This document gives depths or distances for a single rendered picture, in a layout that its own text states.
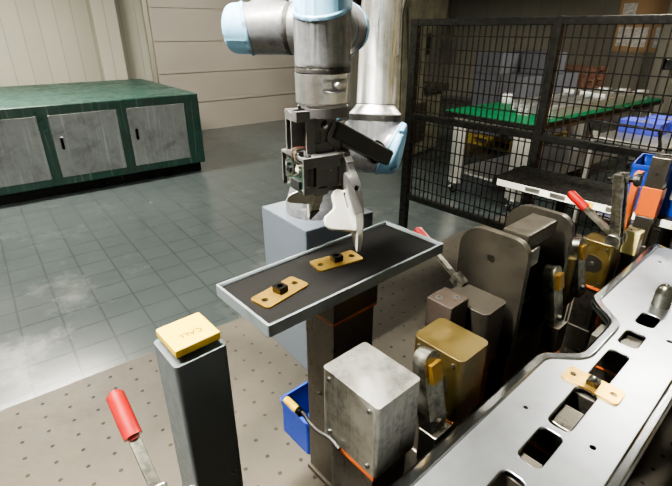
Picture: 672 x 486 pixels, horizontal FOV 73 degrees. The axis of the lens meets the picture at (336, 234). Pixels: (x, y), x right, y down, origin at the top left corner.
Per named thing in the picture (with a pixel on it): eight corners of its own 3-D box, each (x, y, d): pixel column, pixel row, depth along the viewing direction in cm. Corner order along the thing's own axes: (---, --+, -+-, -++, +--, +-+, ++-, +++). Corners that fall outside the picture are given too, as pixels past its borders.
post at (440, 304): (430, 481, 89) (451, 308, 72) (410, 464, 92) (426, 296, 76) (445, 466, 92) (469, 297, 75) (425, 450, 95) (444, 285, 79)
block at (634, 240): (603, 357, 122) (641, 233, 107) (590, 350, 125) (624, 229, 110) (608, 351, 125) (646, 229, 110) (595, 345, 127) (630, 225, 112)
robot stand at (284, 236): (270, 335, 131) (261, 206, 115) (326, 311, 142) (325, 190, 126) (310, 373, 117) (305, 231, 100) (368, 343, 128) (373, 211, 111)
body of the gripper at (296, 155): (282, 187, 68) (278, 104, 63) (331, 178, 72) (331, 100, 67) (305, 201, 62) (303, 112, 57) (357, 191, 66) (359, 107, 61)
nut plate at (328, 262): (319, 272, 71) (319, 266, 70) (308, 263, 74) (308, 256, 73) (364, 260, 75) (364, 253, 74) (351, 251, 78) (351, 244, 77)
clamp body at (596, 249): (580, 369, 118) (614, 247, 104) (543, 351, 125) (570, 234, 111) (590, 358, 122) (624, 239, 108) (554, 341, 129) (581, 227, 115)
